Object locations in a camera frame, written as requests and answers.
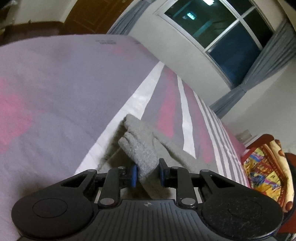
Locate striped pink purple bed sheet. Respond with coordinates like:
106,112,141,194
1,35,248,240

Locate grey right curtain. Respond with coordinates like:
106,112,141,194
210,19,295,118

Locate grey sweat pants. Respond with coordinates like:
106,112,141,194
97,114,218,199

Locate grey left curtain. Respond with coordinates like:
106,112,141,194
107,1,154,35

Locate window with white frame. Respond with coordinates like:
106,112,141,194
155,0,274,89

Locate brown wooden door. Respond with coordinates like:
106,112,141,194
61,0,132,35

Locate grey curtain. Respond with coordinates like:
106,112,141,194
210,19,295,118
107,1,154,35

